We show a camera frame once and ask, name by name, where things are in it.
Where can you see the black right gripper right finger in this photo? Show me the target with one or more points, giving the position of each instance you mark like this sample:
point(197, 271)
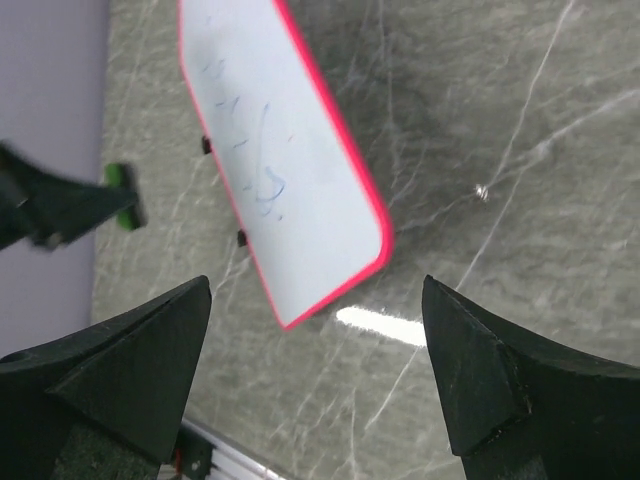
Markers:
point(520, 406)

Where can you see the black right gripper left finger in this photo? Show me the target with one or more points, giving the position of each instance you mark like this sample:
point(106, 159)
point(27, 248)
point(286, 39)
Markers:
point(105, 402)

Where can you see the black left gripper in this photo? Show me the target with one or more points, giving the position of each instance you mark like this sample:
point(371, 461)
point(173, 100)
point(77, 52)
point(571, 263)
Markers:
point(55, 211)

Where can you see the green whiteboard eraser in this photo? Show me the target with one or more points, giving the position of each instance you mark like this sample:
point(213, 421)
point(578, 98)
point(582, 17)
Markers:
point(123, 178)

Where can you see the red framed whiteboard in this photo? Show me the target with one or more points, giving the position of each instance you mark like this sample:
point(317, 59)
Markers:
point(315, 221)

